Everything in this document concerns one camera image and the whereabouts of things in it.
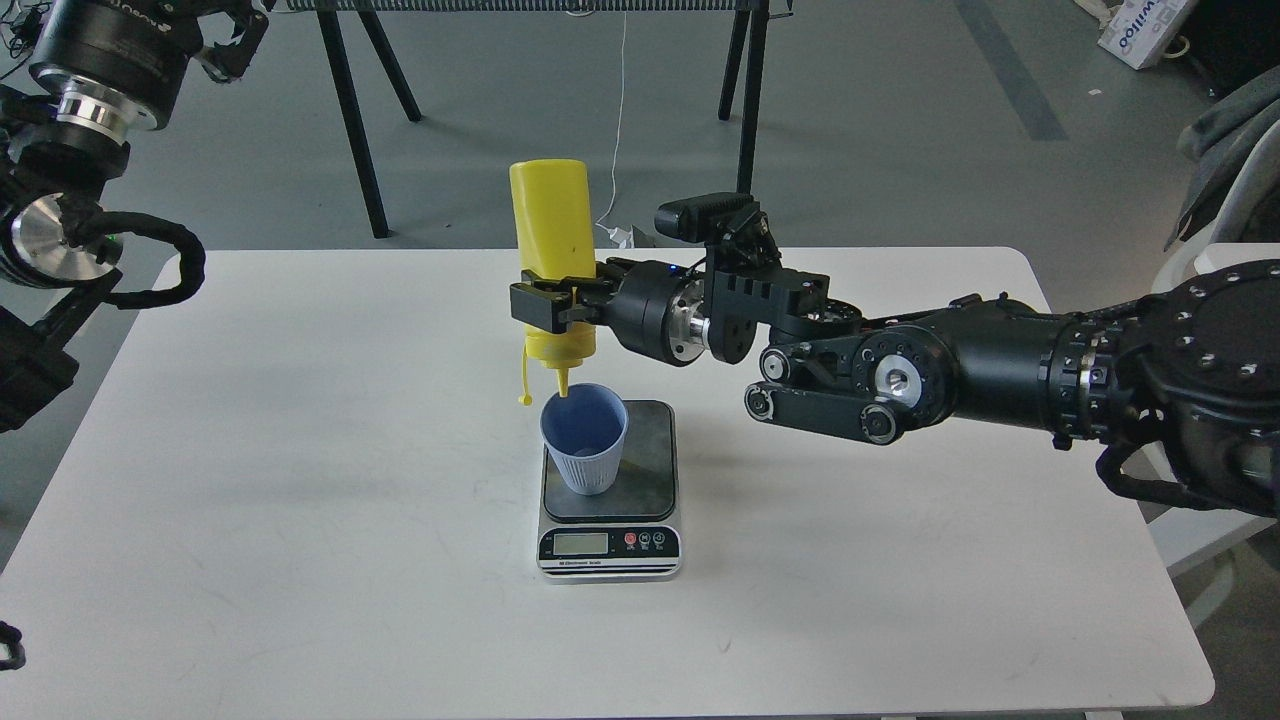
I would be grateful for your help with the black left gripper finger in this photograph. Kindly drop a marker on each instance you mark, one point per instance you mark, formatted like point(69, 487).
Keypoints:
point(224, 63)

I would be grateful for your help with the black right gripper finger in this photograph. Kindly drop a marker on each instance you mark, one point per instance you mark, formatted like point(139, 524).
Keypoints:
point(557, 306)

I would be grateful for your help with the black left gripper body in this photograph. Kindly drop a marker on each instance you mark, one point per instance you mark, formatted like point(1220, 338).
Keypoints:
point(132, 47)

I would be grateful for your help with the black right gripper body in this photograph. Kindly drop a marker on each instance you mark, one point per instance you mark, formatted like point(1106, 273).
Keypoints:
point(655, 309)

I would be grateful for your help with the yellow squeeze bottle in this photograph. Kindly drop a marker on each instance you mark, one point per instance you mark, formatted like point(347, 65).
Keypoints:
point(550, 201)

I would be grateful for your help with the blue plastic cup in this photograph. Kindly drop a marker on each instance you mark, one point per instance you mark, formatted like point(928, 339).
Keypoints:
point(584, 433)

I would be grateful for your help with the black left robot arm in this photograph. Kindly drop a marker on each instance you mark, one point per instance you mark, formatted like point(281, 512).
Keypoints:
point(59, 151)

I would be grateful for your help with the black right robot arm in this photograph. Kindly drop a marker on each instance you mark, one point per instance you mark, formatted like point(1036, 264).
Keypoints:
point(1181, 387)

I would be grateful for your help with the digital kitchen scale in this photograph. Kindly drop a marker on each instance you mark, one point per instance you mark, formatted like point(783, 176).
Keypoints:
point(632, 531)

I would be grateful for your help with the white cardboard box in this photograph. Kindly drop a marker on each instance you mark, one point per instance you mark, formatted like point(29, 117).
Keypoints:
point(1141, 31)

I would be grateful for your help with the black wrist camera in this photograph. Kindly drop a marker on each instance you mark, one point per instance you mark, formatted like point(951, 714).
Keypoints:
point(696, 220)

